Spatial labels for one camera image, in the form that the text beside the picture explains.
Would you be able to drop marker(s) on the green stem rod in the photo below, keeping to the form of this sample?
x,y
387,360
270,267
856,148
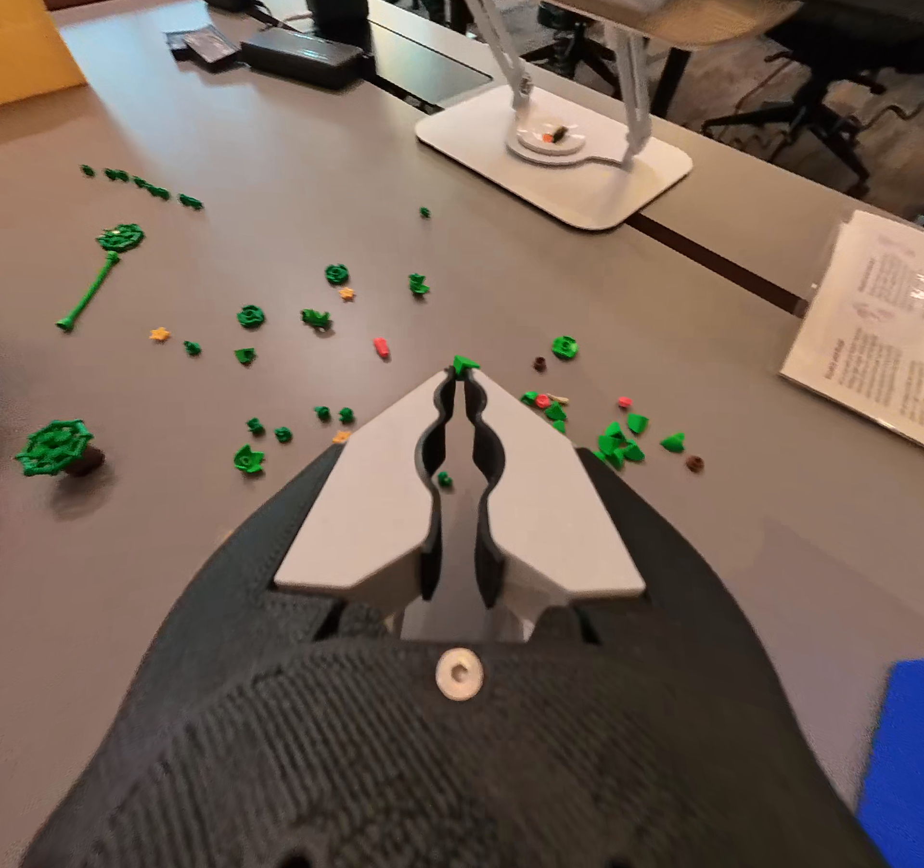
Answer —
x,y
90,290

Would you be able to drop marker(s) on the red bud piece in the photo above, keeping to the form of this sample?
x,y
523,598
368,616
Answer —
x,y
381,347

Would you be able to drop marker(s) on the green leaf brick piece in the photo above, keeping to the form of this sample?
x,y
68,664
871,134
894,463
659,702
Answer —
x,y
245,355
464,364

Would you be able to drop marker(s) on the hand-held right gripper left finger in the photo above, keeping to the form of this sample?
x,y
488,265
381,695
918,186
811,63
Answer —
x,y
357,514

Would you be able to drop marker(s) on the black office chair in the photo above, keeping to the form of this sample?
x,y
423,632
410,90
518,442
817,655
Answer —
x,y
830,67

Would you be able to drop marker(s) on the small orange black brick piece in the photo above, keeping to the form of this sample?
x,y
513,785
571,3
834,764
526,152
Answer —
x,y
556,133

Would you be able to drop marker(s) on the laminated instruction sheet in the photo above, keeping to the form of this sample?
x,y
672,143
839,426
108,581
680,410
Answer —
x,y
866,334

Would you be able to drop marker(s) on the green spiky leaf piece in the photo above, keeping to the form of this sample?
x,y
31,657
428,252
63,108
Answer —
x,y
417,283

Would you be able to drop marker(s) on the green web plate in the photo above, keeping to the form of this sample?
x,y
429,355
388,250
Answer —
x,y
54,442
119,237

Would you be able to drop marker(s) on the brown pot piece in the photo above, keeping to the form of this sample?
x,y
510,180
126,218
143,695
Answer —
x,y
88,461

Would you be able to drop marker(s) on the black camera battery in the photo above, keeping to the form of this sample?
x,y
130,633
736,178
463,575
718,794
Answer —
x,y
173,45
213,47

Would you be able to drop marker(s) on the green flower leaf plate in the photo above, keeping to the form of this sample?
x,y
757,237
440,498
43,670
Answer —
x,y
249,460

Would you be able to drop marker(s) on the white book stand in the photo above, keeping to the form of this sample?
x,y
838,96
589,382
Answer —
x,y
613,189

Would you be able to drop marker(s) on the green crown leaf piece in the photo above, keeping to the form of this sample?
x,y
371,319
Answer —
x,y
316,318

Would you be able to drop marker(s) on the row of small green studs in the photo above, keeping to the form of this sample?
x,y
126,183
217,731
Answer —
x,y
155,191

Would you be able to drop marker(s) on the blue plastic bin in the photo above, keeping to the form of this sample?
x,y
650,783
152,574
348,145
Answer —
x,y
895,774

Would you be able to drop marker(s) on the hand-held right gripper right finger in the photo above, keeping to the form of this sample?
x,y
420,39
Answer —
x,y
559,514

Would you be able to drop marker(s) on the round green flower plate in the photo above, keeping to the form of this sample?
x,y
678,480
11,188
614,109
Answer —
x,y
337,274
250,316
565,347

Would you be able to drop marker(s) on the pile of green leaf pieces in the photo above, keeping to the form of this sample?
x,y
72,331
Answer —
x,y
613,442

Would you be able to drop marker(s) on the yellow plastic bin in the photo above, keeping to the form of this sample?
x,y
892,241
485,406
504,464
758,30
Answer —
x,y
29,38

